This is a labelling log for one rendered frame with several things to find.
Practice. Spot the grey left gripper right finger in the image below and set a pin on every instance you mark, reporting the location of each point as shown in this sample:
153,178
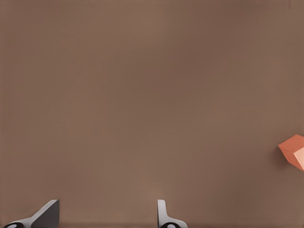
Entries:
162,213

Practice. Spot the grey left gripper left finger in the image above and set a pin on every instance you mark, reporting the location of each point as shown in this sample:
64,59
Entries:
45,215

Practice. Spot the red wooden cube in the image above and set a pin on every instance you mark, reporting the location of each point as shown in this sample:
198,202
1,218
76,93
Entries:
291,152

